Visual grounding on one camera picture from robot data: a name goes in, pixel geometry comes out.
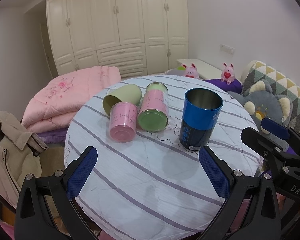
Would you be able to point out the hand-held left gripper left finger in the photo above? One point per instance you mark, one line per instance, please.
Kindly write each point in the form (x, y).
(82, 173)

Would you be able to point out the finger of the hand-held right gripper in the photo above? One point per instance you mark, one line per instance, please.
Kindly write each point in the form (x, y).
(275, 128)
(257, 142)

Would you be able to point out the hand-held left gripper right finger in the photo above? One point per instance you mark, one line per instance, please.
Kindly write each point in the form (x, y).
(214, 175)

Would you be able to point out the pink cup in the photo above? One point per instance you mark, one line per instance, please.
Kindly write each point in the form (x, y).
(122, 122)

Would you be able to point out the clear cup with green base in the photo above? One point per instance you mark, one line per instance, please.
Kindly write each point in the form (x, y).
(152, 120)

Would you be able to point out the pale green cup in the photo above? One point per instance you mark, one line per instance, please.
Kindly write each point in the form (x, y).
(125, 93)

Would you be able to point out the blue metal cup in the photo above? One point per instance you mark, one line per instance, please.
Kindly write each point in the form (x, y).
(200, 125)

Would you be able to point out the grey bear plush cushion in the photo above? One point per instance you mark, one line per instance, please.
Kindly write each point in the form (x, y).
(265, 100)

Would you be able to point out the purple bed sheet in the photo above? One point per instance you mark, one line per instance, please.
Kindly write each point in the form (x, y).
(52, 136)

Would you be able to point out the triangle patterned cushion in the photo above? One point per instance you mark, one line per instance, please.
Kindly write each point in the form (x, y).
(290, 80)

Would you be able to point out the striped white tablecloth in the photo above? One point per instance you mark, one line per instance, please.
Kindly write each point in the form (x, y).
(140, 177)

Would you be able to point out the pink bunny plush toy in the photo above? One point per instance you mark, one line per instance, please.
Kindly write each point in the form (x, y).
(191, 72)
(227, 75)

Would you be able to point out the beige jacket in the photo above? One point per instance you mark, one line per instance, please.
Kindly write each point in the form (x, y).
(12, 155)

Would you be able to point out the purple pillow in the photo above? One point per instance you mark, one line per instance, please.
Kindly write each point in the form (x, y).
(215, 83)

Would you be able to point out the folded pink quilt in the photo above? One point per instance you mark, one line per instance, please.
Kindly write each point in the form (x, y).
(65, 92)

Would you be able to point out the white bedside cabinet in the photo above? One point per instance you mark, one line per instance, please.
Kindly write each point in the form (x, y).
(207, 68)

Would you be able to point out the cream wardrobe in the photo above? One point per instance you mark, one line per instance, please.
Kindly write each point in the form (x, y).
(115, 17)

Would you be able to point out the white wall socket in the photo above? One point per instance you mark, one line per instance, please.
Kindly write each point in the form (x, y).
(227, 49)

